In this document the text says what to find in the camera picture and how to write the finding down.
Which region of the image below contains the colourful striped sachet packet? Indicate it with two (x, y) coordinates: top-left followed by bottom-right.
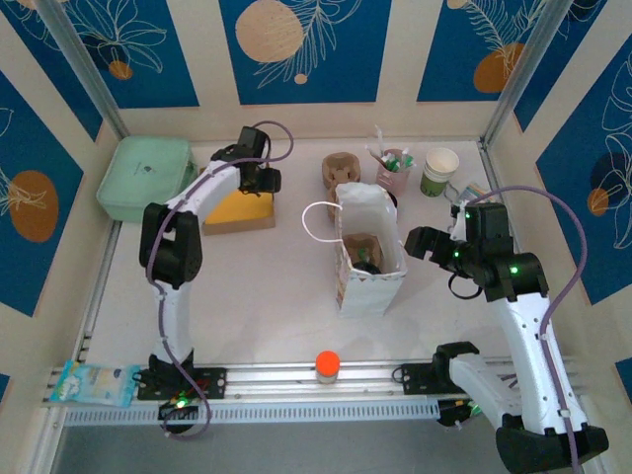
(456, 183), (495, 206)

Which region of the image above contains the white slotted cable duct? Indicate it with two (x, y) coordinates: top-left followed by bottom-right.
(62, 400), (441, 427)

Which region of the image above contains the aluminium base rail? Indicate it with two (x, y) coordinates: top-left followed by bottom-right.
(42, 355), (587, 404)

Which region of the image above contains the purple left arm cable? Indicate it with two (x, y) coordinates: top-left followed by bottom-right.
(146, 120), (295, 443)

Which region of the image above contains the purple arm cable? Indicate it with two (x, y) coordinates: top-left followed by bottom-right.
(461, 185), (589, 474)
(146, 120), (295, 443)

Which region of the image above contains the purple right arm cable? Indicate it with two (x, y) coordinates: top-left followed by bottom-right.
(461, 185), (589, 474)

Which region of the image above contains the green cup with lid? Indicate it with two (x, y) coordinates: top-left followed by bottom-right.
(420, 146), (460, 198)

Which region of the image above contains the white paper carry bag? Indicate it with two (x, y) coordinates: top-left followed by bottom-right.
(301, 181), (410, 320)

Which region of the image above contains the orange capped small jar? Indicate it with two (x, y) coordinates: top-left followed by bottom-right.
(315, 350), (342, 385)

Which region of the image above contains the brown cardboard napkin box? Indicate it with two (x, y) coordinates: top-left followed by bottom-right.
(199, 165), (277, 237)

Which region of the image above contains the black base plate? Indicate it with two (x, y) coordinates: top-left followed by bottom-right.
(399, 361), (491, 396)
(136, 367), (229, 401)

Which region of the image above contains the black base controller board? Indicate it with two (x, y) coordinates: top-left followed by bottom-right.
(157, 398), (198, 435)
(436, 399), (478, 430)

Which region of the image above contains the pink holder cup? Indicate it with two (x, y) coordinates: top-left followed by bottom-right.
(377, 147), (414, 197)

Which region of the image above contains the mint green zip case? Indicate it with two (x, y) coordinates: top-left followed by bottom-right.
(96, 135), (198, 224)

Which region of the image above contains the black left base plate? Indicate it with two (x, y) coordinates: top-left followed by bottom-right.
(136, 367), (229, 401)

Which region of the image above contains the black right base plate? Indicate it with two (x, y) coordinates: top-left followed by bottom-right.
(399, 361), (491, 396)

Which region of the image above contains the blue white snack packet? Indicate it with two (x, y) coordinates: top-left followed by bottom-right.
(48, 359), (139, 409)

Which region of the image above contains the aluminium frame post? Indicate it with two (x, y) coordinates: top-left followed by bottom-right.
(481, 0), (577, 149)
(34, 0), (130, 142)

